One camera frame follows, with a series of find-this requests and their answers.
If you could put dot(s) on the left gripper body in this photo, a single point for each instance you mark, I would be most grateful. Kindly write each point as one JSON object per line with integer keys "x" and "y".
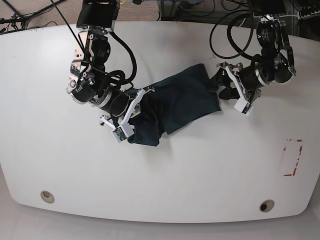
{"x": 250, "y": 82}

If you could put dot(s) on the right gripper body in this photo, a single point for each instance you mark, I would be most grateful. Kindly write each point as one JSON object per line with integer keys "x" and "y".
{"x": 117, "y": 104}

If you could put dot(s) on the dark teal T-shirt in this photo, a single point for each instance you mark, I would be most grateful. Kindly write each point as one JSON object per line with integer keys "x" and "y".
{"x": 175, "y": 102}

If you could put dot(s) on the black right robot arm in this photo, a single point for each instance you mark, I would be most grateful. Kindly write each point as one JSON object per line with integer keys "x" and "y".
{"x": 89, "y": 82}

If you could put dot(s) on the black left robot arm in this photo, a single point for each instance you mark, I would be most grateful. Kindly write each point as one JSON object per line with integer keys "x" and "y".
{"x": 276, "y": 61}

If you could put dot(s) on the red tape rectangle marking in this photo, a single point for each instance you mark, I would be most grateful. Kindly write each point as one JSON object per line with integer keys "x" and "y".
{"x": 290, "y": 157}

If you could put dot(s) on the white power strip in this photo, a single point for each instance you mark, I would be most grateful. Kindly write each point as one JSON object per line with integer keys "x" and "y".
{"x": 307, "y": 13}

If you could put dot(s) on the black tripod stand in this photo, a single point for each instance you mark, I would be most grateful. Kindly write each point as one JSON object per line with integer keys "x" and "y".
{"x": 19, "y": 22}

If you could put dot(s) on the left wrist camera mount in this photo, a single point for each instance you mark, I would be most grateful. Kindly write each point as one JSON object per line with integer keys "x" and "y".
{"x": 243, "y": 104}

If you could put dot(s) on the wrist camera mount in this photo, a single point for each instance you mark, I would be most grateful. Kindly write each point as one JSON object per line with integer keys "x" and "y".
{"x": 123, "y": 130}
{"x": 243, "y": 104}

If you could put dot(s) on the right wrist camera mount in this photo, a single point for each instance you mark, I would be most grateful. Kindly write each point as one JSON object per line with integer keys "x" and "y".
{"x": 123, "y": 130}

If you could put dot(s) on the grey metal frame leg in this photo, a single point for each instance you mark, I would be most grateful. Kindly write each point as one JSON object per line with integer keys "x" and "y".
{"x": 168, "y": 9}

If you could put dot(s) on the left table cable grommet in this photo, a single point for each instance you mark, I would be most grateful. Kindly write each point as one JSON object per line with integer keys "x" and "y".
{"x": 47, "y": 197}

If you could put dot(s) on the table cable grommet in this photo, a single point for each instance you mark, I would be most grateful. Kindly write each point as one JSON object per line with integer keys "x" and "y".
{"x": 47, "y": 197}
{"x": 267, "y": 206}

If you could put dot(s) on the right table cable grommet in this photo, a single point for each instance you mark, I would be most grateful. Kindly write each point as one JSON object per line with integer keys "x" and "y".
{"x": 267, "y": 206}

